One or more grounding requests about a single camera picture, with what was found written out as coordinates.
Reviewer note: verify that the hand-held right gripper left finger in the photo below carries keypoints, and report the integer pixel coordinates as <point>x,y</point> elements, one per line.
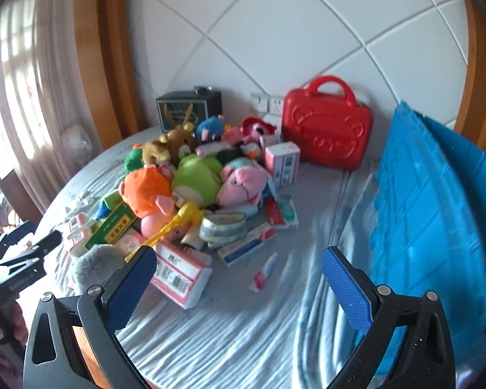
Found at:
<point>131,283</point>

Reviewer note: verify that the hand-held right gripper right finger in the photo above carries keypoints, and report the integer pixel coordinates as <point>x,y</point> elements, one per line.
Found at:
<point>346,291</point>

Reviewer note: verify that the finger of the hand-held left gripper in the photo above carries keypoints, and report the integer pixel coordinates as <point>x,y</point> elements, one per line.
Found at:
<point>44,243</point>
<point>2,243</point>

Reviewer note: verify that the blue plastic box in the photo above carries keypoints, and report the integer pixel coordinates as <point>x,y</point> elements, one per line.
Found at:
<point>429,231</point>

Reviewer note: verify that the grey cloth-covered desktop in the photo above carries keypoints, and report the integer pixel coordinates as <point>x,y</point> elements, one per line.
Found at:
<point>247,332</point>

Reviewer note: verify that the person's left hand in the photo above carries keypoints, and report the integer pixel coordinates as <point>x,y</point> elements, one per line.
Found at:
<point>17,324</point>

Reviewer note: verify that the small pink white packet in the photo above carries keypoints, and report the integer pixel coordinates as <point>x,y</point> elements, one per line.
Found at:
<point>79,229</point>

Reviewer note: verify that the grey fluffy cloth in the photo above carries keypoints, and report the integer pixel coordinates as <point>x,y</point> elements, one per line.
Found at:
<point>97,265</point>

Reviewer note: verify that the pale pink flat box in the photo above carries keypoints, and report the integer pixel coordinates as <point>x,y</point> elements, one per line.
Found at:
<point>130,243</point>

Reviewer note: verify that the pink white tissue pack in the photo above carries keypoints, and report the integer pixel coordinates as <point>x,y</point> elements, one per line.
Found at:
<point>182,271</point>

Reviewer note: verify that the green yellow label box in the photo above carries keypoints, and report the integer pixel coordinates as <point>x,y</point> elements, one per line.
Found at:
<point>111,227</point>

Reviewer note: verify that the yellow plastic toy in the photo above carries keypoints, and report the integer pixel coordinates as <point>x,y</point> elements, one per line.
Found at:
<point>178,216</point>

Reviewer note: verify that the small red white tube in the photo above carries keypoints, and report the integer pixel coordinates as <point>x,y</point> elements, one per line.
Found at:
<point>264,272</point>

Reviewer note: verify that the orange hooded plush toy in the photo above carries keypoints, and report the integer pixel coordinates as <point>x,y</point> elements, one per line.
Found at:
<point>143,190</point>

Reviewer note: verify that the teal red carton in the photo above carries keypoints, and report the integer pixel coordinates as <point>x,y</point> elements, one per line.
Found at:
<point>284,210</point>

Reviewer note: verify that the grey patterned tape roll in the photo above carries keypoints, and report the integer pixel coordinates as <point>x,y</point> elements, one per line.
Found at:
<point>222,229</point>

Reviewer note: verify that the red white toothpaste box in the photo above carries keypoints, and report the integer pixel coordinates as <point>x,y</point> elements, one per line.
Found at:
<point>247,246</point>

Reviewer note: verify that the lime green plush toy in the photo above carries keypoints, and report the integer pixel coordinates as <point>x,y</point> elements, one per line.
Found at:
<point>196,182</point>

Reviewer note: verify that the small green plush toy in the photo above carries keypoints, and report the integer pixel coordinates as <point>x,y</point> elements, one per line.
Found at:
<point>133,159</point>

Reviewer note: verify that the tan plush toy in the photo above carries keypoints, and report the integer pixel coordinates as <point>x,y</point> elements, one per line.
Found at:
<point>156,153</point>

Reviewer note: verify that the pink white carton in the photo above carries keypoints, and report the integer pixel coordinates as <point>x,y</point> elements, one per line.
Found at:
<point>282,164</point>

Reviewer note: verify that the pink pig plush toy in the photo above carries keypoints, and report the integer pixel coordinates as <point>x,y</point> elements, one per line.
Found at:
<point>243,184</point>

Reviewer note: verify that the brown bear plush toy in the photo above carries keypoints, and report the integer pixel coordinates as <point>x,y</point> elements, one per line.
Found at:
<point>182,142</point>

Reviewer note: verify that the sheer window curtain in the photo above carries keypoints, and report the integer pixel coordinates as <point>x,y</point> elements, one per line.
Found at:
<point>28,89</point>

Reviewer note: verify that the red toy suitcase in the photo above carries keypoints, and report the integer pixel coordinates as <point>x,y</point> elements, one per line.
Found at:
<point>326,129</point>

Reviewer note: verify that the black penguin plush toy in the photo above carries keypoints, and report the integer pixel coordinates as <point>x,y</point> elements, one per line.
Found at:
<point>241,152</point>

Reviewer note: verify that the blue plush toy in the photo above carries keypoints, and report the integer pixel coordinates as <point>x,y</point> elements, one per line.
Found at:
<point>209,129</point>

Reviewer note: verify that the black gift box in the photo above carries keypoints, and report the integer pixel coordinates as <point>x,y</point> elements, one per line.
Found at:
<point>186,109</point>

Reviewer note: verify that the red pink plush toy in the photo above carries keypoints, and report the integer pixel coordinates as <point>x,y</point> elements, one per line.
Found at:
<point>259,127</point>

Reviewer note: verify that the white wall socket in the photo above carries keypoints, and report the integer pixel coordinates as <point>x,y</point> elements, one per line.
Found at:
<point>277,104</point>

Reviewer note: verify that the wooden headboard frame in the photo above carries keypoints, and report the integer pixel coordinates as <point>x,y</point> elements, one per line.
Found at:
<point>480,69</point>
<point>109,48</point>

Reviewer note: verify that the white wall switch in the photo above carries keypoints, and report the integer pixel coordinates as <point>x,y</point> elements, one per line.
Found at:
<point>260,102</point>

